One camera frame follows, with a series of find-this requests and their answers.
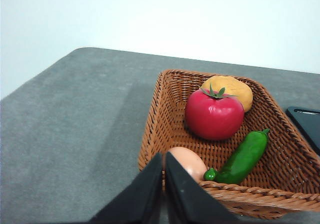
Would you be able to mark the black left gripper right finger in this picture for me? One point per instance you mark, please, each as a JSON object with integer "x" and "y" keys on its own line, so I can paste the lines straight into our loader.
{"x": 187, "y": 199}

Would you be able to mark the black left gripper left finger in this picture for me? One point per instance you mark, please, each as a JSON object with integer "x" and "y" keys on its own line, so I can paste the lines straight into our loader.
{"x": 140, "y": 196}

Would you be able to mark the red toy tomato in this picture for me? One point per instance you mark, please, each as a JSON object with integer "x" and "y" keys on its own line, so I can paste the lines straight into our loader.
{"x": 215, "y": 116}

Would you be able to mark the pale brown egg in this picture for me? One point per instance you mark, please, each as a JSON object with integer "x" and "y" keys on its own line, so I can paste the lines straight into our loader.
{"x": 190, "y": 159}

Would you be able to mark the green toy pepper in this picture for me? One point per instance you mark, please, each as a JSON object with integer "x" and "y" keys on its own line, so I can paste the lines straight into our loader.
{"x": 245, "y": 156}

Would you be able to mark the brown woven wicker basket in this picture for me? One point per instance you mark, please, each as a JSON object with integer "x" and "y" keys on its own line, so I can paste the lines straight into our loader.
{"x": 165, "y": 119}

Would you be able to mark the yellow-orange toy potato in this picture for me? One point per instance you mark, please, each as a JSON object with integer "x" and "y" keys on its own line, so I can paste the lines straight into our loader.
{"x": 237, "y": 89}

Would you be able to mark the dark rectangular tray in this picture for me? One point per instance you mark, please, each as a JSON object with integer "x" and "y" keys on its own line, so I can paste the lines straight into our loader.
{"x": 307, "y": 126}

